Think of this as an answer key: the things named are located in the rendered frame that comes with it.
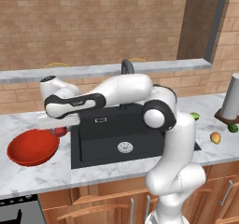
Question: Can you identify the black sink basin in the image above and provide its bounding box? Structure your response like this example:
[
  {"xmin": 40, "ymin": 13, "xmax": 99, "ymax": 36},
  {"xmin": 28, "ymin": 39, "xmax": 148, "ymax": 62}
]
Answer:
[{"xmin": 70, "ymin": 103, "xmax": 202, "ymax": 170}]

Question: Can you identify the brown wooden roll holder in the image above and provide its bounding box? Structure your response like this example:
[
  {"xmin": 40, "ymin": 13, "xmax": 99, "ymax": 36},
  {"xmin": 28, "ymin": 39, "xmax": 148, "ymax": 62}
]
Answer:
[{"xmin": 214, "ymin": 107, "xmax": 239, "ymax": 125}]

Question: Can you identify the grey metal bar handle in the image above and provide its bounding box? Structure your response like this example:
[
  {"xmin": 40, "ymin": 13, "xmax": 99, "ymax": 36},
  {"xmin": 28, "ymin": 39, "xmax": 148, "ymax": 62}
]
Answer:
[
  {"xmin": 145, "ymin": 194, "xmax": 151, "ymax": 220},
  {"xmin": 219, "ymin": 179, "xmax": 234, "ymax": 206},
  {"xmin": 130, "ymin": 197, "xmax": 135, "ymax": 224}
]

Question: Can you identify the red bowl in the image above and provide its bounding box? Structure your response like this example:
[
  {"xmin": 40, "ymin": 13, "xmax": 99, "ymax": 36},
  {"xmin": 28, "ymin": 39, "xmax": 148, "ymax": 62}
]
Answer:
[{"xmin": 7, "ymin": 128, "xmax": 61, "ymax": 168}]

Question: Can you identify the small red round vegetable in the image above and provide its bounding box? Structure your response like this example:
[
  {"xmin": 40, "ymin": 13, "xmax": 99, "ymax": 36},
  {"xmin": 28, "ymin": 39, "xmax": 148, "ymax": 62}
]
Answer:
[{"xmin": 53, "ymin": 126, "xmax": 68, "ymax": 138}]

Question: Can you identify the yellow stool back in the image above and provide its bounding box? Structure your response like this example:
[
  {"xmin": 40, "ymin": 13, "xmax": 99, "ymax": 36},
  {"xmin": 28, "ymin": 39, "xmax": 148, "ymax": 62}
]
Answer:
[
  {"xmin": 44, "ymin": 62, "xmax": 72, "ymax": 70},
  {"xmin": 128, "ymin": 57, "xmax": 148, "ymax": 63}
]

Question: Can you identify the wooden cupboard front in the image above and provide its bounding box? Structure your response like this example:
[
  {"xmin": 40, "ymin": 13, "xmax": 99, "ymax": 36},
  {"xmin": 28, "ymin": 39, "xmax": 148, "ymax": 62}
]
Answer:
[
  {"xmin": 37, "ymin": 175, "xmax": 158, "ymax": 224},
  {"xmin": 181, "ymin": 161, "xmax": 239, "ymax": 224}
]

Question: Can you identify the small green vegetable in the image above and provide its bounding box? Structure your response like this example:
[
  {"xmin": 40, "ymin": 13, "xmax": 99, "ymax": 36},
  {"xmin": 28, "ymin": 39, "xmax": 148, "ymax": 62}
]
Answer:
[{"xmin": 227, "ymin": 123, "xmax": 239, "ymax": 133}]

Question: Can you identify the black oven with knobs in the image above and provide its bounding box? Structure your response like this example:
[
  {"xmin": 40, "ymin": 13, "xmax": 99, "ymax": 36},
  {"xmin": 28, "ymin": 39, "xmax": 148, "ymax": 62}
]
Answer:
[{"xmin": 0, "ymin": 193, "xmax": 48, "ymax": 224}]

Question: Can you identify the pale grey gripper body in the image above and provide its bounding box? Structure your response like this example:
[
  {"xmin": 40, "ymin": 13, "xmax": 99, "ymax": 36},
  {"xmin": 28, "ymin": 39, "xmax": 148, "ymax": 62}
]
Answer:
[{"xmin": 37, "ymin": 113, "xmax": 81, "ymax": 131}]

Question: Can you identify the small green lime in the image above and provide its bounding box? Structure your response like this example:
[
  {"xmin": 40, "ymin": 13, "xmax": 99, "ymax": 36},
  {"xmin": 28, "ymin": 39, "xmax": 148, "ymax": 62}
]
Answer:
[{"xmin": 190, "ymin": 111, "xmax": 201, "ymax": 121}]

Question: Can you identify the grey paper towel roll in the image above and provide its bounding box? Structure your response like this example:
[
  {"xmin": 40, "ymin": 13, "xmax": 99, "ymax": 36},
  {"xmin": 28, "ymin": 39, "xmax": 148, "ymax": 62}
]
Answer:
[{"xmin": 220, "ymin": 73, "xmax": 239, "ymax": 120}]

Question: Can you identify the orange yellow mango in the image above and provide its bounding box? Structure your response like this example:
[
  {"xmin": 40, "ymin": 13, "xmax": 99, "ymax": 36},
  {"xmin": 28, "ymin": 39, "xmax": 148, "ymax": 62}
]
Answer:
[{"xmin": 210, "ymin": 132, "xmax": 222, "ymax": 146}]

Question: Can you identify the black curved tap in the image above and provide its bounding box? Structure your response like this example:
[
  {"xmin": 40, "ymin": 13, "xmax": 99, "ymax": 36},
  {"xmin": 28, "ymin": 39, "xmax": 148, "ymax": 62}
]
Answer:
[{"xmin": 120, "ymin": 59, "xmax": 136, "ymax": 110}]

